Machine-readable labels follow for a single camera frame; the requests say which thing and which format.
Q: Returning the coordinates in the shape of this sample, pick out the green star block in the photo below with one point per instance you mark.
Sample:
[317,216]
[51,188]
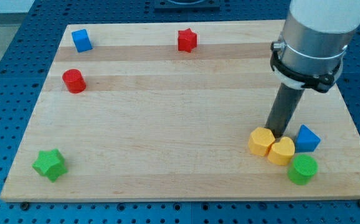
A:
[50,164]

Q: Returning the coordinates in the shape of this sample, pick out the blue triangle block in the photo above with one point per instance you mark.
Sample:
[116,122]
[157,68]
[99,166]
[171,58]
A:
[306,140]

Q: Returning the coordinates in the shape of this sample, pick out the red star block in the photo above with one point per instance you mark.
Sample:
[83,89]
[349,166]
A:
[187,40]

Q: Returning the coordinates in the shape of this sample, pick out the wooden board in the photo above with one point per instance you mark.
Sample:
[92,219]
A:
[158,124]

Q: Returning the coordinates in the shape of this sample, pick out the blue cube block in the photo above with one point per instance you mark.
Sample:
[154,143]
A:
[81,40]

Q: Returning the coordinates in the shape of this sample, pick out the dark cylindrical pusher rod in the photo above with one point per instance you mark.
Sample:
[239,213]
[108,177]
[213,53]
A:
[283,108]

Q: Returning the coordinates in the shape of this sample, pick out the yellow heart block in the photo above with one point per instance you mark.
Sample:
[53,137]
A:
[282,151]

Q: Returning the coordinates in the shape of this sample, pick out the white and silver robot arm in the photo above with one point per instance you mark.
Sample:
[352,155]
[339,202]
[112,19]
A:
[316,34]

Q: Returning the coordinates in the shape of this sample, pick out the red cylinder block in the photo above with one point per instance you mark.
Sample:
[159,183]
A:
[74,81]

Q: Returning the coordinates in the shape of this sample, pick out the yellow hexagon block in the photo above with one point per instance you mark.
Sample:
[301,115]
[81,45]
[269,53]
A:
[260,141]

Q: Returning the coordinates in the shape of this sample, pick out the green cylinder block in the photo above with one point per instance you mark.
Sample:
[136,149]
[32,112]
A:
[303,168]

